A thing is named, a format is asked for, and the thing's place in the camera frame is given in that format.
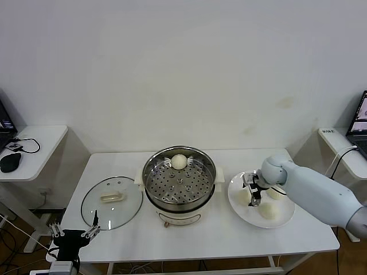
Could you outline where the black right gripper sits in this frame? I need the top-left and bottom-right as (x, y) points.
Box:
(241, 179), (262, 207)

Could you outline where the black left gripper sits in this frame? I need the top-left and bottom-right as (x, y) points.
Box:
(47, 209), (101, 263)

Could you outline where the white steamed baozi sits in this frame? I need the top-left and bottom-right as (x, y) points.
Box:
(266, 187), (285, 201)
(257, 202), (281, 221)
(171, 154), (189, 171)
(237, 190), (252, 206)

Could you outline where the glass lid with cream handle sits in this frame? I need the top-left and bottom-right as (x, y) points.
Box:
(81, 176), (144, 231)

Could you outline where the stainless steel steamer basket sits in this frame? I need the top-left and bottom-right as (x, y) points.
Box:
(134, 146), (226, 205)

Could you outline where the white round plate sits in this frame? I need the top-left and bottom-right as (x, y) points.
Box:
(228, 170), (296, 229)

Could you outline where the white rounded side table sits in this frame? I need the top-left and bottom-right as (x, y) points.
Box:
(0, 124), (69, 254)

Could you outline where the black computer mouse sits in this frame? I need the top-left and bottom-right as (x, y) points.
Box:
(0, 152), (22, 173)

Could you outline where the laptop screen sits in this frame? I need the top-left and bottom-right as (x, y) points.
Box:
(0, 88), (18, 154)

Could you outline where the black laptop with pink screen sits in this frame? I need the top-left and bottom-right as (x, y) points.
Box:
(346, 90), (367, 160)

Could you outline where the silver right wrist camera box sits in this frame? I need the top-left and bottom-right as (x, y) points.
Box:
(243, 171), (258, 186)

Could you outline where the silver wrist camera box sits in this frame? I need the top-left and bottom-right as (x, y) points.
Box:
(243, 171), (258, 186)
(48, 260), (72, 275)

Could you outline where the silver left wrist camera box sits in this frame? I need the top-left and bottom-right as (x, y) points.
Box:
(48, 260), (72, 275)

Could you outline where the white wall socket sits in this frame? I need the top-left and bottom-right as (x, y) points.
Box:
(38, 187), (55, 201)

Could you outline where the black cable with adapter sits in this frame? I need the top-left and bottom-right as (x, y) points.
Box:
(331, 147), (358, 181)

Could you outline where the thin black desk cable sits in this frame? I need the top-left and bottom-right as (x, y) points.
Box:
(11, 137), (41, 154)

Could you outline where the white laptop cable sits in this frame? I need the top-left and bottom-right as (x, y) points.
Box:
(325, 145), (359, 178)

